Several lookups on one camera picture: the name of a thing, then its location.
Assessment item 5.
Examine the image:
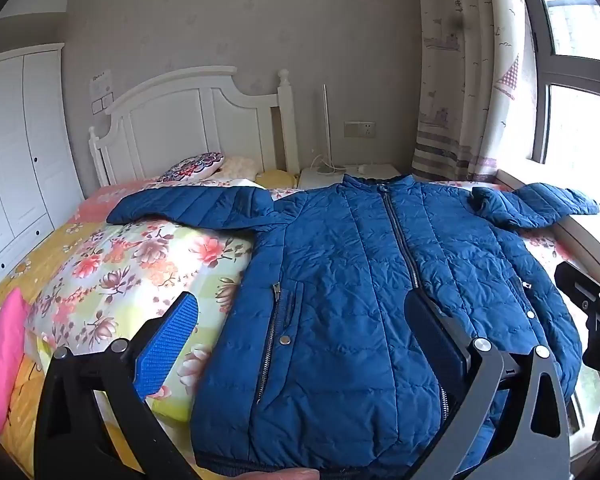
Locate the printed curtain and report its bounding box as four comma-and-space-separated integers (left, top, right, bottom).
415, 0, 538, 183

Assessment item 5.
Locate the white nightstand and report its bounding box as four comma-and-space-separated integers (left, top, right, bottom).
298, 162, 401, 191

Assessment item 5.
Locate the purple patterned pillow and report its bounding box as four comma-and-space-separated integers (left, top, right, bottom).
157, 152, 226, 183

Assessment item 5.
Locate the window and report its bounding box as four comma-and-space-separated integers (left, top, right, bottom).
517, 0, 600, 171

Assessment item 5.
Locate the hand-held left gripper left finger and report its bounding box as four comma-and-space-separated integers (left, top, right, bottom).
34, 291, 201, 480

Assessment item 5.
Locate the white wooden headboard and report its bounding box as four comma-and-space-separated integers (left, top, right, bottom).
88, 66, 301, 188

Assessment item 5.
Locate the white wardrobe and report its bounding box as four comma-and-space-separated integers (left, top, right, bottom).
0, 42, 86, 301

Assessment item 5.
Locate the blue quilted jacket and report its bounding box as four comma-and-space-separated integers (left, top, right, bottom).
106, 174, 600, 473

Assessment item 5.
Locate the yellow pillow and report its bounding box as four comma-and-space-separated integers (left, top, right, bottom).
255, 170, 298, 190

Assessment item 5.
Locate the cream pillow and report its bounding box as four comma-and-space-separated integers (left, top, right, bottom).
215, 156, 258, 181

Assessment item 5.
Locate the bed with floral bedsheet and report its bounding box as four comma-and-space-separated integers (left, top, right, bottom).
0, 175, 600, 480

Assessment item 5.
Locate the white paper notice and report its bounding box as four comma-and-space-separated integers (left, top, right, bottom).
90, 69, 115, 96

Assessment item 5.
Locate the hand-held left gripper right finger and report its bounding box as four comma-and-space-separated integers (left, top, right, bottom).
404, 291, 571, 480

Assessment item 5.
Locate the pink pillow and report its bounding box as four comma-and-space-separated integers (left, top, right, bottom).
0, 287, 33, 436

